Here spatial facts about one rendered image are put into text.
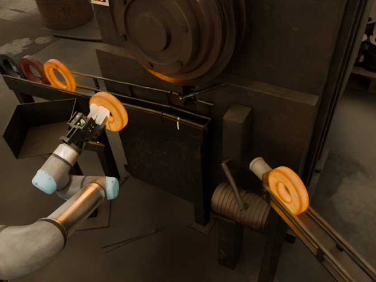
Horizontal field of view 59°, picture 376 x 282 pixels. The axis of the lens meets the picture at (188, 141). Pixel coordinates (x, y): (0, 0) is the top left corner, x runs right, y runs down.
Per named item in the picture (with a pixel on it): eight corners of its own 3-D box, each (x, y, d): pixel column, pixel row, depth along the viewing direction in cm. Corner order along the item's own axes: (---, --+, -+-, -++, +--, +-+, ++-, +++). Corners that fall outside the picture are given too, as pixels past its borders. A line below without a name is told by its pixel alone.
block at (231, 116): (232, 145, 141) (234, 100, 125) (250, 151, 138) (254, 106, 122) (221, 162, 135) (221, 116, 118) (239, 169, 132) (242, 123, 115)
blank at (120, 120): (89, 87, 121) (83, 92, 119) (122, 94, 113) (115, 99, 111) (102, 122, 130) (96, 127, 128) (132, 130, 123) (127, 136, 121)
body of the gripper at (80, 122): (93, 115, 109) (71, 144, 104) (104, 130, 116) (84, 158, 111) (76, 109, 112) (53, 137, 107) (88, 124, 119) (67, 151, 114)
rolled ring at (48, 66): (37, 62, 166) (42, 59, 168) (57, 94, 176) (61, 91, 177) (57, 60, 154) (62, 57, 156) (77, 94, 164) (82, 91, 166)
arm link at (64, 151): (76, 169, 110) (59, 161, 113) (84, 158, 111) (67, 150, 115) (64, 158, 103) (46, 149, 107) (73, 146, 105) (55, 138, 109)
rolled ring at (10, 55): (13, 55, 171) (18, 52, 173) (-7, 52, 180) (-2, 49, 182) (29, 86, 183) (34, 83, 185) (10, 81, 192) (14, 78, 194)
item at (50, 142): (68, 201, 196) (17, 104, 146) (112, 197, 196) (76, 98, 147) (61, 232, 181) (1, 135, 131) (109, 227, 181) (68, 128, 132)
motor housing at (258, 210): (222, 241, 171) (223, 173, 134) (263, 261, 162) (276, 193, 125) (211, 263, 163) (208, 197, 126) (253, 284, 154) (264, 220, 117)
